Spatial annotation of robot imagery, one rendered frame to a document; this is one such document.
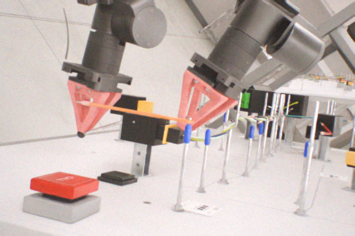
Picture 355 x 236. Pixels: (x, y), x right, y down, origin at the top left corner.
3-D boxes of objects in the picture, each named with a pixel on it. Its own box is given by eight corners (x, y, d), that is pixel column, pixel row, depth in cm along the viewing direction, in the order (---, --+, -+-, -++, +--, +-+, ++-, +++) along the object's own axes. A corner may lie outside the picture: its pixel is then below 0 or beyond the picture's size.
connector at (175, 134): (156, 136, 73) (158, 122, 72) (186, 143, 71) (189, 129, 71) (147, 137, 70) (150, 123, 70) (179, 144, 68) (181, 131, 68)
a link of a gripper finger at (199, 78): (209, 143, 72) (246, 89, 71) (193, 142, 65) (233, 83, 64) (174, 116, 74) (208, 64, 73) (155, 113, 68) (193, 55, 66)
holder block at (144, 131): (134, 138, 75) (137, 112, 75) (167, 144, 73) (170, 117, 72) (120, 139, 71) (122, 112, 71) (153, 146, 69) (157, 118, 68)
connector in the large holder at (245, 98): (248, 108, 134) (250, 93, 134) (240, 107, 132) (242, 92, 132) (234, 106, 139) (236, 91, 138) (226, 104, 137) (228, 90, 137)
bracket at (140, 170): (140, 172, 75) (144, 139, 74) (154, 175, 74) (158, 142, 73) (124, 175, 71) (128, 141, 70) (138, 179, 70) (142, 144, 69)
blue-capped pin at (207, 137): (197, 189, 68) (206, 128, 67) (207, 192, 67) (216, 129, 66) (193, 191, 66) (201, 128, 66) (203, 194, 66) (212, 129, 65)
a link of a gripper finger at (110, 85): (111, 138, 78) (126, 80, 76) (83, 140, 71) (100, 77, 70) (77, 124, 81) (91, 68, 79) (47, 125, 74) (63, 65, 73)
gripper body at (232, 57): (243, 97, 73) (272, 55, 72) (224, 90, 63) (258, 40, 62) (208, 73, 75) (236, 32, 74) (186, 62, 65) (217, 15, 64)
